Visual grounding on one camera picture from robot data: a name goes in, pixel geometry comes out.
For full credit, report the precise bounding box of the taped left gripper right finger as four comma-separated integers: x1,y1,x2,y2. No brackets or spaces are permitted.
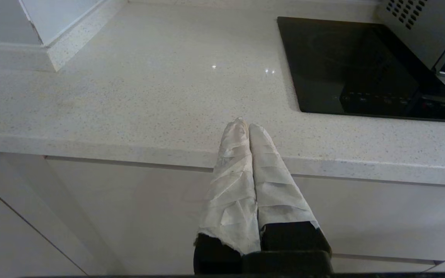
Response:
249,124,333,254

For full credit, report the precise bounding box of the white cabinet door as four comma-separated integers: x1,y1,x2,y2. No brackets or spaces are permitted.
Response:
0,181,88,276

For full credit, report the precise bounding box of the white cabinet corner panel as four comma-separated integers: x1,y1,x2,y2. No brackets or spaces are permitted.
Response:
0,152,126,275

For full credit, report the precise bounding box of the black glass induction cooktop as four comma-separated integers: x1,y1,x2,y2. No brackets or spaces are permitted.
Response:
277,16,445,124

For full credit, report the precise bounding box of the silver Panasonic microwave oven body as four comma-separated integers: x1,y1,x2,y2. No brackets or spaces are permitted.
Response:
375,0,445,71

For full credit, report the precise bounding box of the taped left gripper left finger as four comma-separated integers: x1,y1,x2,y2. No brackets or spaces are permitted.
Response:
194,117,261,275

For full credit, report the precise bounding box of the white cabinet drawer front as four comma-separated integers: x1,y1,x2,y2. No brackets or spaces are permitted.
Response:
44,156,445,264
331,255,445,274

